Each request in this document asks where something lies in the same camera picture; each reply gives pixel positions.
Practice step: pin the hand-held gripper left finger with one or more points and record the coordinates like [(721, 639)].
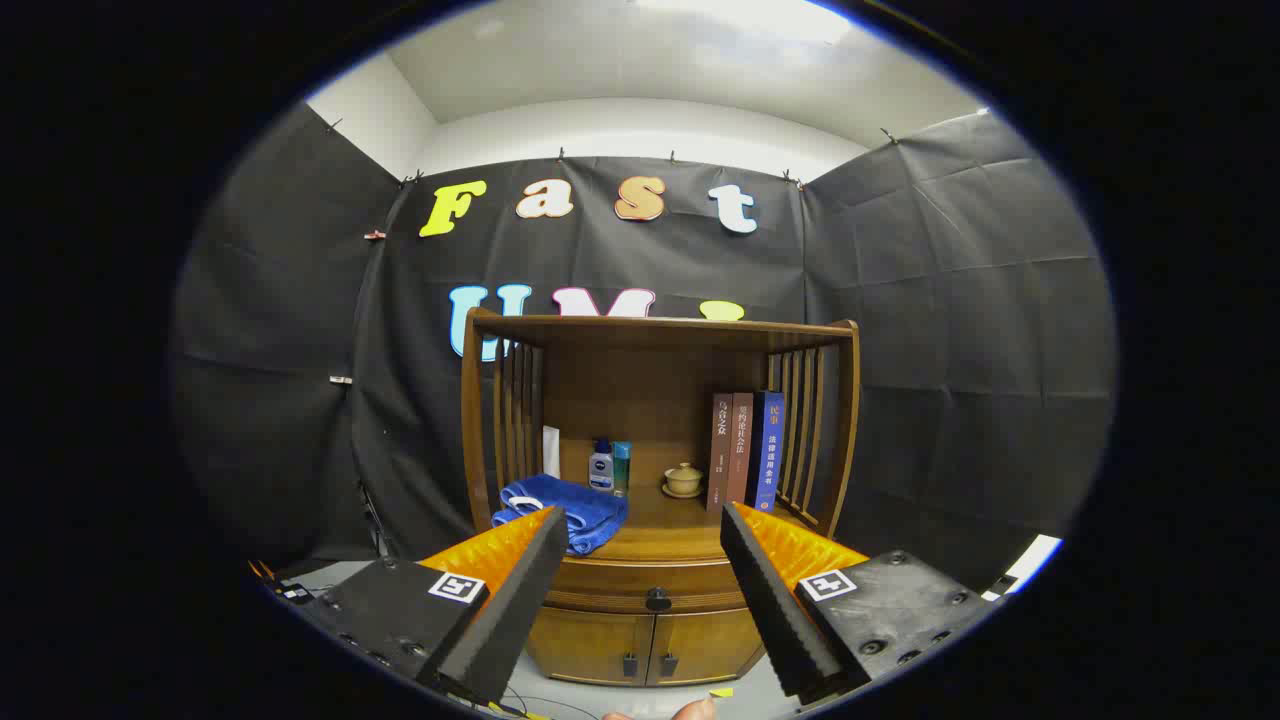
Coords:
[(510, 610)]

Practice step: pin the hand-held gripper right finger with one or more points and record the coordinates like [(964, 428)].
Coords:
[(775, 610)]

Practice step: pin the wooden drawer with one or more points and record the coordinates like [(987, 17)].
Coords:
[(610, 585)]

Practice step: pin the wooden cabinet door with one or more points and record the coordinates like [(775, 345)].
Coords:
[(590, 645), (705, 645)]

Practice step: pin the wooden countertop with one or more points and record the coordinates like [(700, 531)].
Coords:
[(680, 525)]

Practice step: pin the wooden cabinet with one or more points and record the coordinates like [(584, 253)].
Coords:
[(640, 380)]

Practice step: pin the folded blue towel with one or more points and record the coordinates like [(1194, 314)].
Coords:
[(575, 500)]

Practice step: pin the yellow saucer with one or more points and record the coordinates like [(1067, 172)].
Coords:
[(683, 494)]

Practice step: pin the yellow lidded teacup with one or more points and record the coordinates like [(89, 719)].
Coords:
[(685, 478)]

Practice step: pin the blue book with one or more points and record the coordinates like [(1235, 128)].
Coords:
[(768, 450)]

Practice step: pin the white tube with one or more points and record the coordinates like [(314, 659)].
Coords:
[(551, 452)]

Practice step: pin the white lotion bottle blue cap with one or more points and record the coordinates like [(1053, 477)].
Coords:
[(600, 470)]

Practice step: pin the reddish brown book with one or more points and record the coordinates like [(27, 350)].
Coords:
[(742, 445)]

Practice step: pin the dark brown book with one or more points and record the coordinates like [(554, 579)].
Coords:
[(719, 450)]

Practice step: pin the teal bottle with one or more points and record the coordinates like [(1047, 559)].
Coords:
[(622, 465)]

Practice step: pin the black device with orange tips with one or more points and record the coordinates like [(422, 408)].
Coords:
[(285, 588)]

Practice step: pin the black backdrop cloth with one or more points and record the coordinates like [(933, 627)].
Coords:
[(950, 300)]

